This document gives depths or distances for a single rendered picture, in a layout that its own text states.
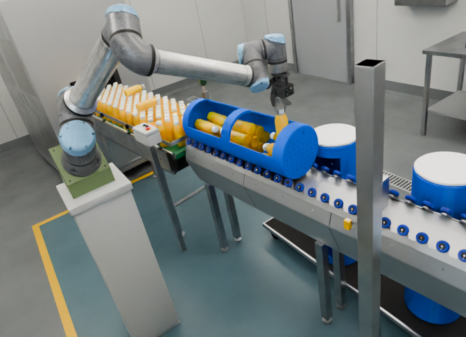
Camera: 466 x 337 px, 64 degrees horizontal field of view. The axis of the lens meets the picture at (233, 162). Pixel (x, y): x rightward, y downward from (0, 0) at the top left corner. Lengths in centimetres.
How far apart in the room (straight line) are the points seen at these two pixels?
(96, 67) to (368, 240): 120
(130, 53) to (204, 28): 588
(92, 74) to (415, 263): 148
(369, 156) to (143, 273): 154
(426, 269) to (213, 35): 625
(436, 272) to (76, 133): 157
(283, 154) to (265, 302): 116
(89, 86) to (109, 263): 97
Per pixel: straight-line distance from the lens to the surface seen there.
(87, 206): 197
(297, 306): 261
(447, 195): 183
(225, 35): 747
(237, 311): 263
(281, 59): 175
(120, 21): 145
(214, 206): 277
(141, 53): 138
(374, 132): 114
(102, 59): 157
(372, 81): 108
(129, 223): 210
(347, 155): 212
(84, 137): 180
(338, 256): 226
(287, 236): 285
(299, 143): 189
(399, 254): 169
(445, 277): 164
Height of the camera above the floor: 202
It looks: 29 degrees down
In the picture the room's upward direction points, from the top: 11 degrees counter-clockwise
